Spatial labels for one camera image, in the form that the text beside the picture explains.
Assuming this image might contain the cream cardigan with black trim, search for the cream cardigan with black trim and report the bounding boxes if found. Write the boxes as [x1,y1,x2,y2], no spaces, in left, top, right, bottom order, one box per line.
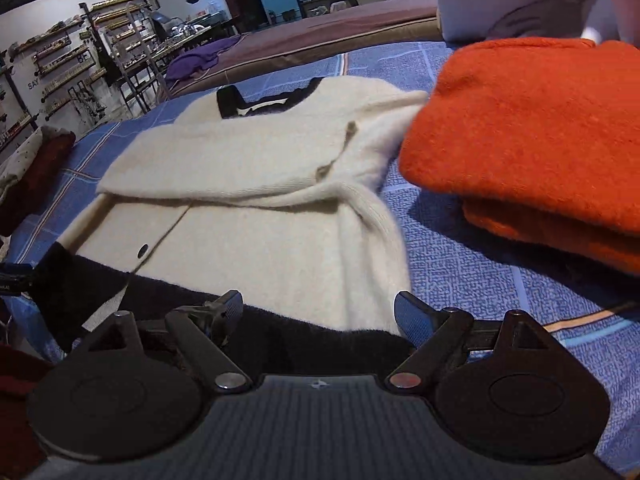
[30,76,431,378]

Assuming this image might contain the wall shelves with bottles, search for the wall shelves with bottles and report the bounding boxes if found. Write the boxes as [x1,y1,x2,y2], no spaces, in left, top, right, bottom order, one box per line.
[0,0,152,152]

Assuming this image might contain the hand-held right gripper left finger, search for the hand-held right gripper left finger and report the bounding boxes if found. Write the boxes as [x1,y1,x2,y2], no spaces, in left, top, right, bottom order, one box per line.
[75,290,251,394]

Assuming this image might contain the mauve covered sofa bed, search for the mauve covered sofa bed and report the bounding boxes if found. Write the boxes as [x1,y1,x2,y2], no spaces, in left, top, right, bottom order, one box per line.
[170,0,446,98]

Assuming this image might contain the polka-dot white cloth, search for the polka-dot white cloth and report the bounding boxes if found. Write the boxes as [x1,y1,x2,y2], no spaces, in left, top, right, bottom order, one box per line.
[0,126,62,202]

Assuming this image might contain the purple blanket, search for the purple blanket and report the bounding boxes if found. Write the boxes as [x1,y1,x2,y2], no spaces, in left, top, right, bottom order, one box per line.
[165,35,249,89]

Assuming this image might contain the dark red garment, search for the dark red garment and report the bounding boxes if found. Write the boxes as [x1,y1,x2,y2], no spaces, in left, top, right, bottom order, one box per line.
[0,342,57,480]

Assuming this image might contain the orange knit sweater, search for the orange knit sweater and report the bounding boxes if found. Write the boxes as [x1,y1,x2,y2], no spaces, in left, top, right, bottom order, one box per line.
[398,36,640,277]

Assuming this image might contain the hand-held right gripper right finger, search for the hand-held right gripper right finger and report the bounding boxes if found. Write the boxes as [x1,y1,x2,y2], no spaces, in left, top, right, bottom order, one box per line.
[387,291,553,391]

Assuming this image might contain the red cloth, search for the red cloth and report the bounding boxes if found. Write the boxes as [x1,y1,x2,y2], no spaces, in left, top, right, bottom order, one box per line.
[0,131,77,237]

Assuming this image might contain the metal stand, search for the metal stand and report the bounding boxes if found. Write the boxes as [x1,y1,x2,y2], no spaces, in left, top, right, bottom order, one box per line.
[107,2,173,112]

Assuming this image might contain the blue plaid bedsheet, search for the blue plaid bedsheet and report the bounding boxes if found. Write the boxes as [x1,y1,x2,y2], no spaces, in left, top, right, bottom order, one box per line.
[0,40,640,476]

